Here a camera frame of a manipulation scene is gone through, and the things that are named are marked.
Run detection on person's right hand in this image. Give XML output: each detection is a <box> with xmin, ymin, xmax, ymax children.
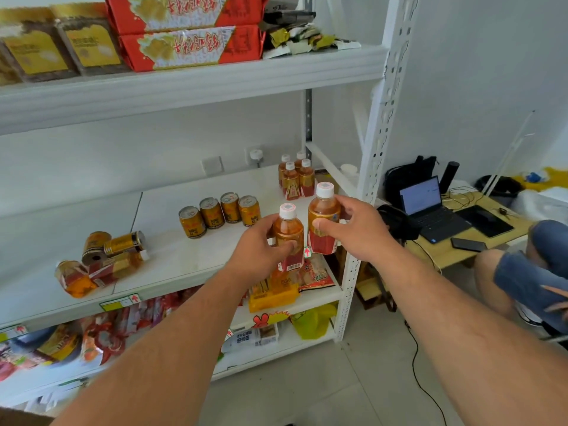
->
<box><xmin>312</xmin><ymin>195</ymin><xmax>402</xmax><ymax>264</ymax></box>

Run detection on person's left hand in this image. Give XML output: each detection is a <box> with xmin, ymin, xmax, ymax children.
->
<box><xmin>224</xmin><ymin>213</ymin><xmax>296</xmax><ymax>289</ymax></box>

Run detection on white metal shelf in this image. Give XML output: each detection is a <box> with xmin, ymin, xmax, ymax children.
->
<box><xmin>0</xmin><ymin>0</ymin><xmax>422</xmax><ymax>409</ymax></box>

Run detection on person's left forearm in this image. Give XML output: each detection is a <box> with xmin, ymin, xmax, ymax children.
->
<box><xmin>51</xmin><ymin>270</ymin><xmax>251</xmax><ymax>426</ymax></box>

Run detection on person's right forearm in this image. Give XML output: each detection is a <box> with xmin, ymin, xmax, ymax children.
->
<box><xmin>372</xmin><ymin>248</ymin><xmax>568</xmax><ymax>426</ymax></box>

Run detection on yellow snack packet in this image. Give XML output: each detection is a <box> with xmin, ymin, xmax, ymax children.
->
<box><xmin>247</xmin><ymin>270</ymin><xmax>301</xmax><ymax>314</ymax></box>

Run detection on brown cardboard box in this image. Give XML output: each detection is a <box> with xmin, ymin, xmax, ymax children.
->
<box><xmin>353</xmin><ymin>261</ymin><xmax>397</xmax><ymax>312</ymax></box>

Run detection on white paper roll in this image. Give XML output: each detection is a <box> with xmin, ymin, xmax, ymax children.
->
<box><xmin>339</xmin><ymin>163</ymin><xmax>360</xmax><ymax>189</ymax></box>

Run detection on red printed snack packet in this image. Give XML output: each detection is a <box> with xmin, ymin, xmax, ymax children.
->
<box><xmin>297</xmin><ymin>254</ymin><xmax>336</xmax><ymax>292</ymax></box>

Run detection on black laptop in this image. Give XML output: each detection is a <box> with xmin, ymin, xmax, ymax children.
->
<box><xmin>399</xmin><ymin>176</ymin><xmax>473</xmax><ymax>244</ymax></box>

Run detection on black backpack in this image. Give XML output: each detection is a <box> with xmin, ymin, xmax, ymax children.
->
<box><xmin>383</xmin><ymin>156</ymin><xmax>438</xmax><ymax>209</ymax></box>

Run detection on low wooden table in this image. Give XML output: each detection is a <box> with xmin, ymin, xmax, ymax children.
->
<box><xmin>404</xmin><ymin>192</ymin><xmax>538</xmax><ymax>271</ymax></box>

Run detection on yellow-green plastic bag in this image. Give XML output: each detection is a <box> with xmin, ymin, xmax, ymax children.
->
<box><xmin>291</xmin><ymin>304</ymin><xmax>338</xmax><ymax>341</ymax></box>

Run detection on black cylinder speaker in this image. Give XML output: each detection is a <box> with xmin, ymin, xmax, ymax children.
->
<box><xmin>438</xmin><ymin>161</ymin><xmax>461</xmax><ymax>195</ymax></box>

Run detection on black phone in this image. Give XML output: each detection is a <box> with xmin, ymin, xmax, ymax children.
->
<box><xmin>450</xmin><ymin>237</ymin><xmax>488</xmax><ymax>253</ymax></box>

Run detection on black mouse pad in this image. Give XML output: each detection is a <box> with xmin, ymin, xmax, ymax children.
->
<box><xmin>456</xmin><ymin>204</ymin><xmax>515</xmax><ymax>238</ymax></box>

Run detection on black round pouch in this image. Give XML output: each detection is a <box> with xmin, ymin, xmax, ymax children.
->
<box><xmin>475</xmin><ymin>175</ymin><xmax>524</xmax><ymax>207</ymax></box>

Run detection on thin white metal stand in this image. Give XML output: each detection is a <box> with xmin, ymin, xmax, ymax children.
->
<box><xmin>481</xmin><ymin>110</ymin><xmax>535</xmax><ymax>196</ymax></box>

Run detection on pile of colourful snack packets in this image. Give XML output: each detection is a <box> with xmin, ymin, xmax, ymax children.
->
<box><xmin>0</xmin><ymin>286</ymin><xmax>214</xmax><ymax>382</ymax></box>

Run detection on white plastic bag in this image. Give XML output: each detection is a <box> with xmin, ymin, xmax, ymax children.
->
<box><xmin>510</xmin><ymin>188</ymin><xmax>568</xmax><ymax>225</ymax></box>

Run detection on pile of small snack sachets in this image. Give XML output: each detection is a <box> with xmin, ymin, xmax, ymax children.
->
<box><xmin>262</xmin><ymin>0</ymin><xmax>362</xmax><ymax>60</ymax></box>

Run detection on red biscuit packet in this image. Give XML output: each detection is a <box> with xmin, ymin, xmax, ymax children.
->
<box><xmin>105</xmin><ymin>0</ymin><xmax>270</xmax><ymax>36</ymax></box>
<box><xmin>117</xmin><ymin>24</ymin><xmax>266</xmax><ymax>73</ymax></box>

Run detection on clear jar yellow label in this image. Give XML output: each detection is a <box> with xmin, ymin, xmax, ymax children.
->
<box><xmin>50</xmin><ymin>2</ymin><xmax>130</xmax><ymax>76</ymax></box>
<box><xmin>0</xmin><ymin>7</ymin><xmax>80</xmax><ymax>83</ymax></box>

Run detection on clear jar pale snacks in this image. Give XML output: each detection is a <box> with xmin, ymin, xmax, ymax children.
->
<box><xmin>0</xmin><ymin>44</ymin><xmax>22</xmax><ymax>87</ymax></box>

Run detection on black floor cable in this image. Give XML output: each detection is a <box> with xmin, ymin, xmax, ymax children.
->
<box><xmin>404</xmin><ymin>321</ymin><xmax>447</xmax><ymax>426</ymax></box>

